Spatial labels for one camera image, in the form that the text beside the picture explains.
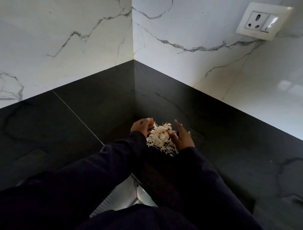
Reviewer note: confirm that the person's right forearm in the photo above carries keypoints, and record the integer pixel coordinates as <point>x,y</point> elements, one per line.
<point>213,189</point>

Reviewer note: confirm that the white wall socket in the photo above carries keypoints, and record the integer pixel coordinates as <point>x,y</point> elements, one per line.
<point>262,21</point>

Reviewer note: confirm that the person's left forearm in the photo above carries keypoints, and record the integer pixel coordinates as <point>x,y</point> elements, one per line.
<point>71,184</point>

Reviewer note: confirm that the white vegetable peels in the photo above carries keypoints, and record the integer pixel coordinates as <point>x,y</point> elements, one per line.
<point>159,138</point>

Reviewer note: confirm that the white base cabinet door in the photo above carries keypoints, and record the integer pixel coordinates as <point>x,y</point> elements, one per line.
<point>123,196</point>

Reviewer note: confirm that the person's right hand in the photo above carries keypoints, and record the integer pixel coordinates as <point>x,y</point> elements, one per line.
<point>183,137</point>

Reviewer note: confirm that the person's left hand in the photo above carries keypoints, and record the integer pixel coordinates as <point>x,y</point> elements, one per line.
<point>140,126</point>

